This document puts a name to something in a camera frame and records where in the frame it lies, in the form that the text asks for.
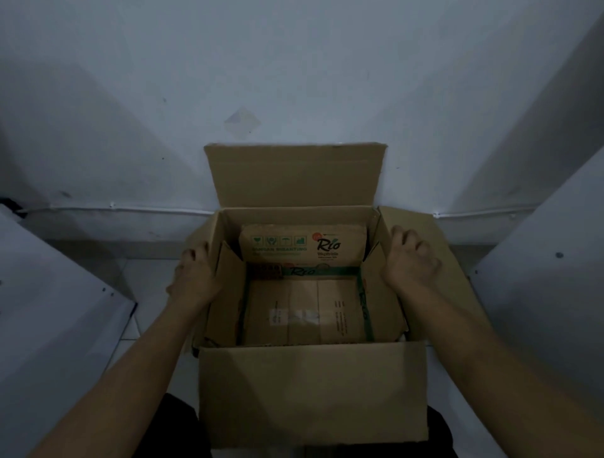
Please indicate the person's right hand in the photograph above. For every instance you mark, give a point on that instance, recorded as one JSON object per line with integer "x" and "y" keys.
{"x": 410, "y": 264}

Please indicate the person's left hand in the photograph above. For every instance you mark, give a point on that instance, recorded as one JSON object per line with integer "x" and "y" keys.
{"x": 193, "y": 280}

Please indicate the brown Rio printed carton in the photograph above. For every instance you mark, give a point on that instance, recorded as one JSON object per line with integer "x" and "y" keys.
{"x": 283, "y": 245}

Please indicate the large plain brown carton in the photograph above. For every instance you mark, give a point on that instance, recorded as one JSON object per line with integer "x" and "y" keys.
{"x": 311, "y": 391}

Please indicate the person's right forearm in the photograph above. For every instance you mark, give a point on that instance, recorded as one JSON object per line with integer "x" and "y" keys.
{"x": 495, "y": 368}

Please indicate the person's left forearm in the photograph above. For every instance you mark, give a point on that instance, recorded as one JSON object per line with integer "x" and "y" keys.
{"x": 122, "y": 382}

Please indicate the person's left leg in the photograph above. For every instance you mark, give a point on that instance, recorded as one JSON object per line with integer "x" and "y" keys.
{"x": 174, "y": 429}

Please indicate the person's leg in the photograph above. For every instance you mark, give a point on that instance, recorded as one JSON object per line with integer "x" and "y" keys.
{"x": 443, "y": 434}
{"x": 174, "y": 429}

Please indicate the person's right leg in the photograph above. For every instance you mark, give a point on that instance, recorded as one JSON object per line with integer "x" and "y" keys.
{"x": 443, "y": 434}

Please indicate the narrow brown packet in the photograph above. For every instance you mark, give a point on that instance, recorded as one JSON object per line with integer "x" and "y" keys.
{"x": 264, "y": 295}

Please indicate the wide brown printed packet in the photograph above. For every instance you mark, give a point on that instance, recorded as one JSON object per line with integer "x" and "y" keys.
{"x": 342, "y": 311}

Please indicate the brown packet with clear tape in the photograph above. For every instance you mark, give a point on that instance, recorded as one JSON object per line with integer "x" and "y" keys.
{"x": 304, "y": 295}

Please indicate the white cabinet side panel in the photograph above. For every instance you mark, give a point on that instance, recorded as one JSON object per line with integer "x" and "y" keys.
{"x": 552, "y": 292}

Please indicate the white cabinet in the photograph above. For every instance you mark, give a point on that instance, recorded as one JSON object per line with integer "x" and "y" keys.
{"x": 56, "y": 330}

